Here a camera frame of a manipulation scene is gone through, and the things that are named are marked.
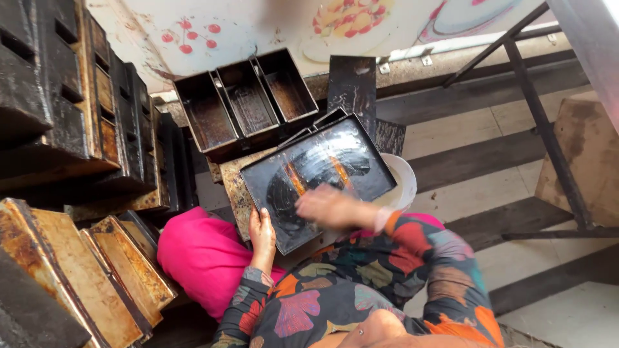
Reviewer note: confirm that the black loaf pan set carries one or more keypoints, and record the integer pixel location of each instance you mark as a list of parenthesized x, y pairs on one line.
[(309, 128)]

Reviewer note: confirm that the stack of rusty baking trays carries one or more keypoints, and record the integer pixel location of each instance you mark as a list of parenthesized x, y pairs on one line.
[(72, 270)]

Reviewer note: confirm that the black greasy baking tray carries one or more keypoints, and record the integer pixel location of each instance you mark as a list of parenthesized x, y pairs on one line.
[(314, 164)]

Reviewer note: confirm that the metal frame table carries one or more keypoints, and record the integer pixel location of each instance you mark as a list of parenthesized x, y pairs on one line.
[(551, 135)]

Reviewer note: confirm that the floral patterned garment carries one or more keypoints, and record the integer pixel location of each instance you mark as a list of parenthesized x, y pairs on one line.
[(348, 290)]

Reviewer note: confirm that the brown stained board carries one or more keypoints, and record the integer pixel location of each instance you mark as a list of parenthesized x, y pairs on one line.
[(587, 159)]

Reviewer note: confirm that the tall black metal lid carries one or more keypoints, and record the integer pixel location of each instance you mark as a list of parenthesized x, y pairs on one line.
[(352, 87)]

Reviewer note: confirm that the rusty speckled baking tray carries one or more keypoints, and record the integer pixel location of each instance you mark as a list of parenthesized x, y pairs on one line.
[(237, 193)]

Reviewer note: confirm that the person's right fingers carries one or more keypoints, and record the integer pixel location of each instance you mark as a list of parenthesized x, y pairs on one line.
[(312, 200)]

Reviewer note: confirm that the stack of black loaf pans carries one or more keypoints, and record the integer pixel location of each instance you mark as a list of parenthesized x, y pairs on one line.
[(72, 96)]

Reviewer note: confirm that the white plastic bucket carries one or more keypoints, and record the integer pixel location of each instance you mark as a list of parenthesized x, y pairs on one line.
[(404, 181)]

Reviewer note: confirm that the person's right hand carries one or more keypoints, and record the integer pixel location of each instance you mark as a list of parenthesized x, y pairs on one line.
[(338, 208)]

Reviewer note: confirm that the white wall pipe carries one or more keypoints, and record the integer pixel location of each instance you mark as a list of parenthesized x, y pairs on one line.
[(464, 44)]

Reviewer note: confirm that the black triple loaf pan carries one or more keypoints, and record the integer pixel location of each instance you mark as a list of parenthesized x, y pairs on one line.
[(242, 106)]

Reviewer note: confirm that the small black metal lid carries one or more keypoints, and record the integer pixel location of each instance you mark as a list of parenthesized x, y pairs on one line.
[(390, 138)]

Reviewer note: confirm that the person's left hand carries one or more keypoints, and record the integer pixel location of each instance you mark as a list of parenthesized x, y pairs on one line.
[(261, 237)]

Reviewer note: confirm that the pink cloth garment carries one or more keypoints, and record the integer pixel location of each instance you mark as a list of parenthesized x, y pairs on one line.
[(203, 256)]

